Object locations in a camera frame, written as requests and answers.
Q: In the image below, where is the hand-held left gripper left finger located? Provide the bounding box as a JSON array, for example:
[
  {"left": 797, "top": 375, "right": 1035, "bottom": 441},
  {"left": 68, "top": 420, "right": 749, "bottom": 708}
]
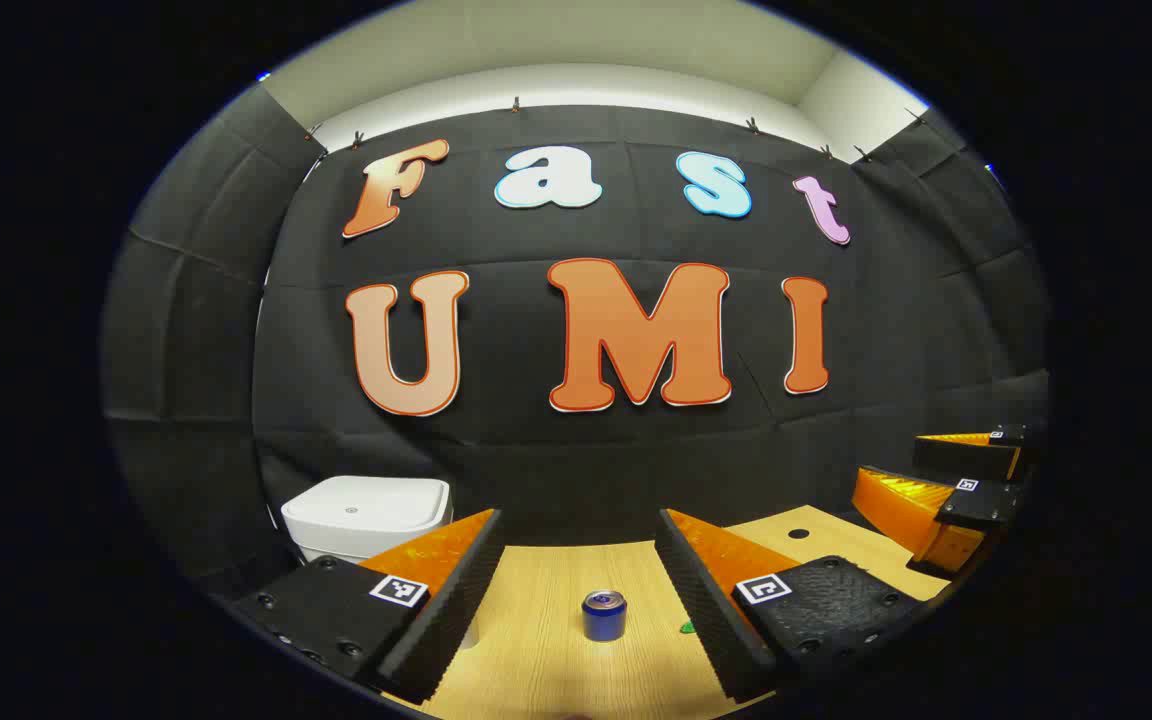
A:
[{"left": 231, "top": 508, "right": 505, "bottom": 705}]

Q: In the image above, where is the black backdrop cloth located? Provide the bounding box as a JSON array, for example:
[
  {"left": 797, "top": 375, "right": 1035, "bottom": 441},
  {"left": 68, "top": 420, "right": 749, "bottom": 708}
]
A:
[{"left": 101, "top": 82, "right": 1052, "bottom": 601}]

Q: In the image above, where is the white desktop garbage bin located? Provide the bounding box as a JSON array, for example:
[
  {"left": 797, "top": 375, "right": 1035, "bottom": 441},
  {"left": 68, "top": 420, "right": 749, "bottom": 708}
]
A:
[{"left": 281, "top": 476, "right": 482, "bottom": 651}]

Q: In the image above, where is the row of small cloth clips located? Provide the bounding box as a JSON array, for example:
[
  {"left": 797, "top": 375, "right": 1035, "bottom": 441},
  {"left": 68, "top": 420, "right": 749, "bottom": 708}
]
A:
[{"left": 304, "top": 96, "right": 929, "bottom": 163}]

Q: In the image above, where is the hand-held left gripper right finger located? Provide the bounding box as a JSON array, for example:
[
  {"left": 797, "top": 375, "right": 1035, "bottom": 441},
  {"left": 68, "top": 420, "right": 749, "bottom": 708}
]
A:
[{"left": 654, "top": 508, "right": 925, "bottom": 704}]

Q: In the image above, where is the blue pop can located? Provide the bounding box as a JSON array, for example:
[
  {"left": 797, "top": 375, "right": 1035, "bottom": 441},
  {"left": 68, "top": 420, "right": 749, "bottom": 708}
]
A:
[{"left": 581, "top": 590, "right": 629, "bottom": 643}]

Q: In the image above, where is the wooden desktop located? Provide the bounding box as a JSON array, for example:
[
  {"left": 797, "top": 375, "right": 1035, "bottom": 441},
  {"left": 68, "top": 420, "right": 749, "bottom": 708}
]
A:
[{"left": 381, "top": 505, "right": 952, "bottom": 720}]

